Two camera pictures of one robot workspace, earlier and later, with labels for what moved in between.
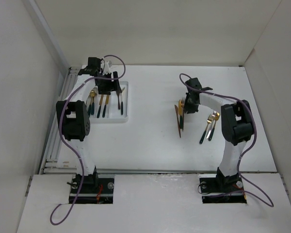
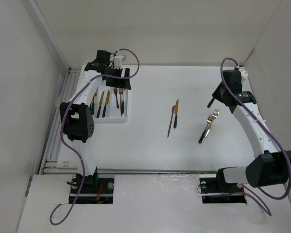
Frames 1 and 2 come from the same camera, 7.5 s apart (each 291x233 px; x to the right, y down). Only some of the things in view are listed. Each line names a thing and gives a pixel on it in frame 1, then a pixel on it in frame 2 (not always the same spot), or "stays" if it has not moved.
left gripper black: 112,86 -> 120,83
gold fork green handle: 121,102 stays
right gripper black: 190,109 -> 216,94
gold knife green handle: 105,106 stays
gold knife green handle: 100,106 stays
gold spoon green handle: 92,93 stays
